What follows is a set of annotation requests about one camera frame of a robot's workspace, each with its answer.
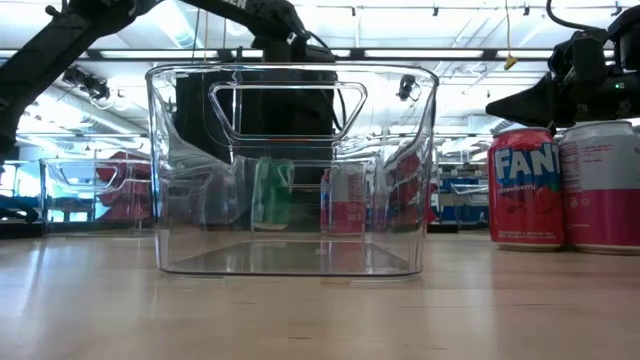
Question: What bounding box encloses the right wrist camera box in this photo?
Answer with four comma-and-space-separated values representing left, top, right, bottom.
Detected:
607, 3, 640, 72

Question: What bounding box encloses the black hanging camera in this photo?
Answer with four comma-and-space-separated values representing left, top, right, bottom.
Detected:
397, 73, 422, 103

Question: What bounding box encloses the black aluminium table frame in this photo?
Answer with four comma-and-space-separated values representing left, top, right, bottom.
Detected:
0, 219, 459, 240

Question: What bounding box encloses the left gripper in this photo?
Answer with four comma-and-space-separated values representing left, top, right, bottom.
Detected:
251, 22, 339, 65

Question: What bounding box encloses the yellow hanging hook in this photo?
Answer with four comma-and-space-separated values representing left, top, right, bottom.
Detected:
503, 0, 519, 71

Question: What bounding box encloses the thick black cable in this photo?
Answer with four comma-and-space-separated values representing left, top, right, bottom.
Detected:
0, 193, 40, 225

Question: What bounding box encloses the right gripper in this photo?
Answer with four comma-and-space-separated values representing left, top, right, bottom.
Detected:
485, 29, 614, 129

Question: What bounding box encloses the black ceiling-mounted device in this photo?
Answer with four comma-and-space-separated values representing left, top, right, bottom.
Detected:
62, 64, 112, 103

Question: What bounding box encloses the grey vertical pole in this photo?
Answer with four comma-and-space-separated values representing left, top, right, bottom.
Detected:
230, 63, 245, 161

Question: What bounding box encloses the long ceiling light rail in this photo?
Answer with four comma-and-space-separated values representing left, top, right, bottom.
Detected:
0, 46, 640, 64

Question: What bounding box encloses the black folding partition screen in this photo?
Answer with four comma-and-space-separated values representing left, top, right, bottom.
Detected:
172, 59, 340, 232

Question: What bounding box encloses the green Sprite can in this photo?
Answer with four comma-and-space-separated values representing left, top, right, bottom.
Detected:
251, 156, 297, 232

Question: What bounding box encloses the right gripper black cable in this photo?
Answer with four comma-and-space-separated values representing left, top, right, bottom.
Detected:
544, 0, 610, 32

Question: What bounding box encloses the red Fanta can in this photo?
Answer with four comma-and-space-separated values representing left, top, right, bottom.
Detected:
486, 126, 567, 252
391, 152, 439, 227

